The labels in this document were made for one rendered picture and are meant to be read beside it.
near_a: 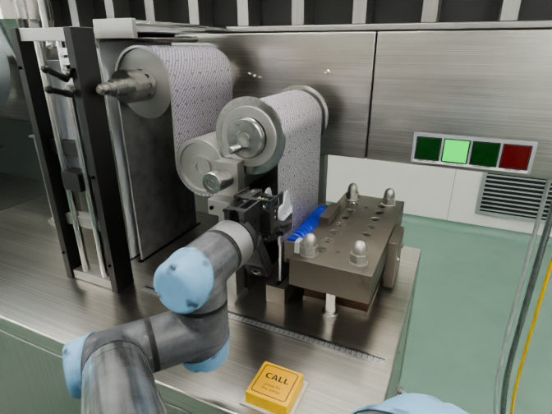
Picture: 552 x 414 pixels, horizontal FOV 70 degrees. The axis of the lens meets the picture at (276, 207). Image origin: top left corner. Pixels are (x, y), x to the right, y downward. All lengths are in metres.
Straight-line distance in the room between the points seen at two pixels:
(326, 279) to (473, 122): 0.49
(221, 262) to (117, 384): 0.20
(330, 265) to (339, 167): 2.86
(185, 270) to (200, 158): 0.37
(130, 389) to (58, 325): 0.51
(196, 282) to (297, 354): 0.31
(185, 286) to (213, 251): 0.06
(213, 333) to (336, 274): 0.27
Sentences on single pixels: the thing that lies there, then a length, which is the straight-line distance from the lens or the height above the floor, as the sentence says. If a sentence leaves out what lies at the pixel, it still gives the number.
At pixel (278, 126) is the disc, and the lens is 0.73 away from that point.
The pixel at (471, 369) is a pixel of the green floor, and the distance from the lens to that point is 2.20.
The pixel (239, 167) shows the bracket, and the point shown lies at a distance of 0.76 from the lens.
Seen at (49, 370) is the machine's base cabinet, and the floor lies 0.76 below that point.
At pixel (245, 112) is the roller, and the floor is 1.30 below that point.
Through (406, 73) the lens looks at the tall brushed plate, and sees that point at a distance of 0.99.
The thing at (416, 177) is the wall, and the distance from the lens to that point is 3.47.
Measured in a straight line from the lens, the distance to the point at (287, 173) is 0.79.
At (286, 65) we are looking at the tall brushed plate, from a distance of 1.07.
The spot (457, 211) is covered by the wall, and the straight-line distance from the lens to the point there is 3.55.
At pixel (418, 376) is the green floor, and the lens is 2.08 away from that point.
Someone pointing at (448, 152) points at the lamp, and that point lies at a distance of 1.00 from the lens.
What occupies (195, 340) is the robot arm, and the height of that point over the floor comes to 1.04.
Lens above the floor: 1.41
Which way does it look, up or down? 22 degrees down
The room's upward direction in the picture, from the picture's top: straight up
